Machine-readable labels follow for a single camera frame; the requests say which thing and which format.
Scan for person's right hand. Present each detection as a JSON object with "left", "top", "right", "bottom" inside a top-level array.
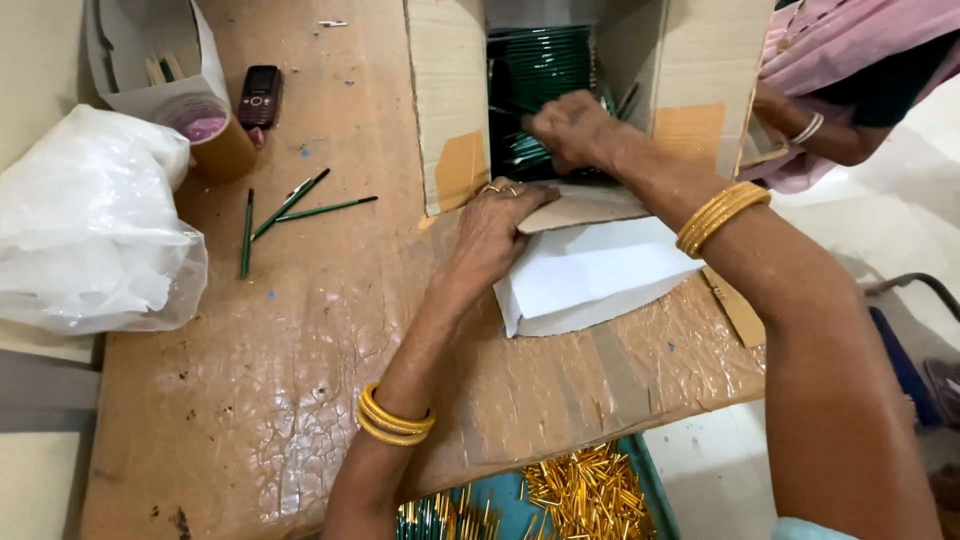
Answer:
[{"left": 520, "top": 89, "right": 640, "bottom": 179}]

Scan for person's left hand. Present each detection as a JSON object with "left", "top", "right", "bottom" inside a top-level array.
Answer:
[{"left": 441, "top": 177, "right": 561, "bottom": 299}]

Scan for pile of green pencils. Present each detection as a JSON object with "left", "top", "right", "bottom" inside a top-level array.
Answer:
[{"left": 486, "top": 24, "right": 640, "bottom": 183}]

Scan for large cardboard box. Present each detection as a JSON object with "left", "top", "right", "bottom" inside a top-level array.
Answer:
[{"left": 403, "top": 0, "right": 790, "bottom": 235}]

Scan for white paper packet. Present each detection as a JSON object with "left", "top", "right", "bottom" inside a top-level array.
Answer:
[{"left": 492, "top": 216, "right": 708, "bottom": 339}]

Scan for gold bangles on right wrist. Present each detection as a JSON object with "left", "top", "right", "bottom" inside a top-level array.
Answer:
[{"left": 675, "top": 180, "right": 774, "bottom": 261}]

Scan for gold bangles on wrist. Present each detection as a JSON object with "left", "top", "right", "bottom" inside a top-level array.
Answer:
[
  {"left": 675, "top": 180, "right": 774, "bottom": 261},
  {"left": 355, "top": 381, "right": 438, "bottom": 448}
]

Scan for green pencil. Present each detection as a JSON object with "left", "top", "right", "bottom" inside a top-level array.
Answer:
[
  {"left": 274, "top": 195, "right": 379, "bottom": 225},
  {"left": 239, "top": 187, "right": 255, "bottom": 281},
  {"left": 250, "top": 167, "right": 332, "bottom": 243}
]

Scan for cardboard strip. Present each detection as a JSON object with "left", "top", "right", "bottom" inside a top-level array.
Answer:
[{"left": 699, "top": 265, "right": 768, "bottom": 351}]

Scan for black mobile phone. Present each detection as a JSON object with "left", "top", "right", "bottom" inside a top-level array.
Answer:
[{"left": 237, "top": 64, "right": 284, "bottom": 132}]

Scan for gold bangles on left wrist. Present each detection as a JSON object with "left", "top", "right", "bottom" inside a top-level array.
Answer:
[{"left": 355, "top": 381, "right": 438, "bottom": 448}]

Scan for brown tape roll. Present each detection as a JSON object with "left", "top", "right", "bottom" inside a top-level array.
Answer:
[{"left": 152, "top": 93, "right": 261, "bottom": 186}]

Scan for heap of gold ferrules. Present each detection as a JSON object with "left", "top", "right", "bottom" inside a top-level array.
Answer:
[{"left": 520, "top": 441, "right": 659, "bottom": 540}]

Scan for blue plastic tray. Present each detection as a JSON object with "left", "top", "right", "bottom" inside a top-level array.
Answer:
[{"left": 396, "top": 432, "right": 682, "bottom": 540}]

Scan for heap of gold-tipped pencils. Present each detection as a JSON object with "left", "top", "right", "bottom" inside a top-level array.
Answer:
[{"left": 396, "top": 486, "right": 504, "bottom": 540}]

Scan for dark metal chair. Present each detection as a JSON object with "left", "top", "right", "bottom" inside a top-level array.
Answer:
[{"left": 861, "top": 272, "right": 960, "bottom": 432}]

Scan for small white carton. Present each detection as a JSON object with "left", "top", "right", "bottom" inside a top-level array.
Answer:
[{"left": 83, "top": 0, "right": 231, "bottom": 126}]

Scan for person's light blue clothing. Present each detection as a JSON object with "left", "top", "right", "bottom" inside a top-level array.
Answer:
[{"left": 771, "top": 516, "right": 860, "bottom": 540}]

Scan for white plastic bag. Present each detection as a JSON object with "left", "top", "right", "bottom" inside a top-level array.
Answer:
[{"left": 0, "top": 103, "right": 210, "bottom": 336}]

